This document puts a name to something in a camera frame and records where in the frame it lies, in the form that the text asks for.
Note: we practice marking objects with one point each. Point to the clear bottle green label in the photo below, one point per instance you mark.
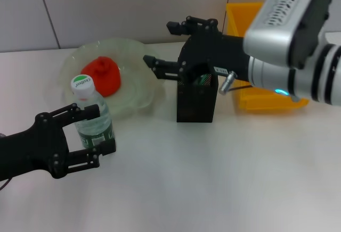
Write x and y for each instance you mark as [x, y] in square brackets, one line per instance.
[90, 96]

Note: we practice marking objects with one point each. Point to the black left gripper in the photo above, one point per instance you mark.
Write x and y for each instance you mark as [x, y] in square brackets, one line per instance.
[29, 149]

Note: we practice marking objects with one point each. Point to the mint green utility knife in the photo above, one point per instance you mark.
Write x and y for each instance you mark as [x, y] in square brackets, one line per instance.
[205, 79]

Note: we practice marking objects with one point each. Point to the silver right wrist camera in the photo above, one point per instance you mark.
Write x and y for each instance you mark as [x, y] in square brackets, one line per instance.
[287, 24]

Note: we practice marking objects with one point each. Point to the silver right wrist plug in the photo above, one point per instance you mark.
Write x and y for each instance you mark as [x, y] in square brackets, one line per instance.
[227, 82]

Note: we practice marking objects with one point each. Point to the translucent green fruit plate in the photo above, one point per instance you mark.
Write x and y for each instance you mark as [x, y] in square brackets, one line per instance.
[133, 56]

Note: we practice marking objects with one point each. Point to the red-orange toy orange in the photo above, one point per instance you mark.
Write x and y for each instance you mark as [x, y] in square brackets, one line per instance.
[106, 77]

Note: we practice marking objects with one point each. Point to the black mesh pen holder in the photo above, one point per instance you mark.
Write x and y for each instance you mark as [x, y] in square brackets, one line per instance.
[195, 104]

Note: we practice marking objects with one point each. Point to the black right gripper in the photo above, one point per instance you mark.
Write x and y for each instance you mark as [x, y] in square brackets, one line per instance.
[221, 51]

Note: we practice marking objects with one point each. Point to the yellow plastic bin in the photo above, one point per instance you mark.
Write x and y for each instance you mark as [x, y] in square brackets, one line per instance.
[239, 13]

